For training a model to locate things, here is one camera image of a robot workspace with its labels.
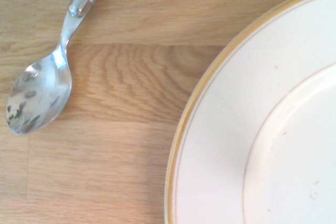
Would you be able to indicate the white plate with gold rim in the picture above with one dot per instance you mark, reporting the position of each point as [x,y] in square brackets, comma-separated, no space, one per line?
[262,129]

